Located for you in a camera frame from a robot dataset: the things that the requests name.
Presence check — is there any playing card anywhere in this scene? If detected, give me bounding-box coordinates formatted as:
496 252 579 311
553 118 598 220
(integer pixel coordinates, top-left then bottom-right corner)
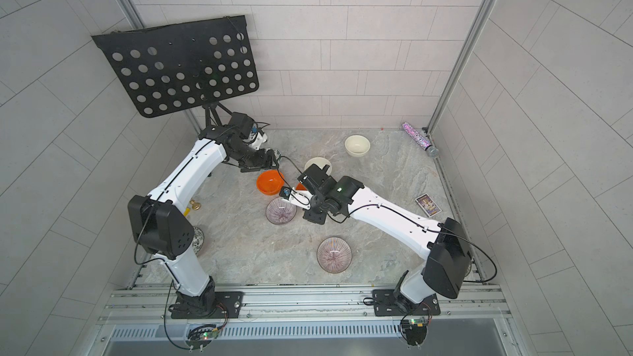
415 194 442 218

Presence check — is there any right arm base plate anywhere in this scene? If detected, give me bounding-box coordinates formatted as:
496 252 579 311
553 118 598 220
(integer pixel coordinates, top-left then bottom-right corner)
363 289 441 317

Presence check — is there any purple striped bowl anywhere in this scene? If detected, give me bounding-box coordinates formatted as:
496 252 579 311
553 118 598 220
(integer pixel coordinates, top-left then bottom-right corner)
265 197 297 225
316 237 352 274

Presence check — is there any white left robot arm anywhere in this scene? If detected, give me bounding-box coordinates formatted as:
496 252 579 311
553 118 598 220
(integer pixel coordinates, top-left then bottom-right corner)
128 113 281 298

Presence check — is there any gold chess piece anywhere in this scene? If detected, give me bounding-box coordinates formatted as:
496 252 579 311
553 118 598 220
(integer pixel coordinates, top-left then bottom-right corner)
190 199 201 210

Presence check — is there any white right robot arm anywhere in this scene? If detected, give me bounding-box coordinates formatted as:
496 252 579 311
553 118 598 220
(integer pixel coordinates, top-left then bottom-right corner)
287 164 472 304

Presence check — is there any right circuit board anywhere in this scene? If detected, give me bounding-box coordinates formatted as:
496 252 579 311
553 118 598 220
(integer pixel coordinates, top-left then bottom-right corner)
400 318 428 347

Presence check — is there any left circuit board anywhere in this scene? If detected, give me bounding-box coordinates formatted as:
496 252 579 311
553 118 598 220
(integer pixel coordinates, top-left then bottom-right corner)
186 324 221 352

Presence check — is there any cream ceramic bowl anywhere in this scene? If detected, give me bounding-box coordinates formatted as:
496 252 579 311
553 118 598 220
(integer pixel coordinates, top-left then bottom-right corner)
304 157 332 176
345 135 371 158

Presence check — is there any black perforated music stand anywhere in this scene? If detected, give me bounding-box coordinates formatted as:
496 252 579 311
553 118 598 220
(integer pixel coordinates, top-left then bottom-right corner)
92 15 260 119

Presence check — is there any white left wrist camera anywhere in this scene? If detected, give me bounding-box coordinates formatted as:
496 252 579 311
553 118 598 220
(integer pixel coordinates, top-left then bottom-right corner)
247 130 268 150

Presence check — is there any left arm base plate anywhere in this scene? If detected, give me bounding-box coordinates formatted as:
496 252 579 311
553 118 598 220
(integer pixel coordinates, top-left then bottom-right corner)
167 292 244 319

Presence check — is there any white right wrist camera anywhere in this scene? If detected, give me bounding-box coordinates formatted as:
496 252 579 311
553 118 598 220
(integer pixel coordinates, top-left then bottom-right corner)
279 186 311 209

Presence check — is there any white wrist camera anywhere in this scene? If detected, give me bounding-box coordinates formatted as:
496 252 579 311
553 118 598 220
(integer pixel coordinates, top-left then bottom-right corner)
247 130 268 150
279 186 311 209

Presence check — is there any aluminium front rail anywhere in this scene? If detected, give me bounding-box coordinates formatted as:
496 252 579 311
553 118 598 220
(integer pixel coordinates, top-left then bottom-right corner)
97 284 511 325

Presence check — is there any circuit board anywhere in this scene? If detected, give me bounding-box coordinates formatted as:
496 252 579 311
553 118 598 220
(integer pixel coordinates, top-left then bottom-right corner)
186 324 221 352
400 318 428 347

